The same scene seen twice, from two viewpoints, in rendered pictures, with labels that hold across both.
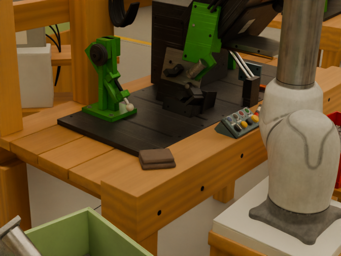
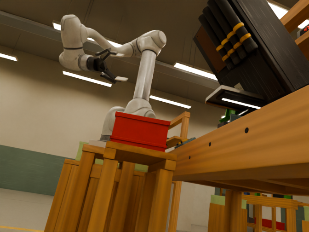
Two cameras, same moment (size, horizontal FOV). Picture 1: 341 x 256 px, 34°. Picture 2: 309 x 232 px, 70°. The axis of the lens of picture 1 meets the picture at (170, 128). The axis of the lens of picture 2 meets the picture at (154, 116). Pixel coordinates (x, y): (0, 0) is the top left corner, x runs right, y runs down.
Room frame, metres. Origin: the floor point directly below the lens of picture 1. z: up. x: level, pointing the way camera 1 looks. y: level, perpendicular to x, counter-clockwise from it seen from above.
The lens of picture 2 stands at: (2.35, -1.23, 0.66)
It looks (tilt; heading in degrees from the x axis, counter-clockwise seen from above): 19 degrees up; 132
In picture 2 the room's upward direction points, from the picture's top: 10 degrees clockwise
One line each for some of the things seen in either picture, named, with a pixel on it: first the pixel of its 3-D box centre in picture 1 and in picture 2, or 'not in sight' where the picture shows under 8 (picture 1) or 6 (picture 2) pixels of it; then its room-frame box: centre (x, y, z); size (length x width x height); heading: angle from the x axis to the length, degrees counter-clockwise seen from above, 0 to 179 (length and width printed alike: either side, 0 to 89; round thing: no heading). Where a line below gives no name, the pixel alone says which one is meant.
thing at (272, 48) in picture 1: (237, 41); (250, 104); (2.05, -0.24, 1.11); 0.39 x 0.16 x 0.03; 51
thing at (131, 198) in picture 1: (260, 131); (203, 160); (1.88, -0.33, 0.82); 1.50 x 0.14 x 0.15; 141
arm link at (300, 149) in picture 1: (304, 155); (117, 123); (1.21, -0.33, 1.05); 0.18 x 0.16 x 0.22; 0
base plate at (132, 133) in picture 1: (200, 96); not in sight; (2.05, -0.12, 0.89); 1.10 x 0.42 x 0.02; 141
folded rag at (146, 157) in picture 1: (157, 158); not in sight; (1.45, 0.04, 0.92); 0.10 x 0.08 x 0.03; 102
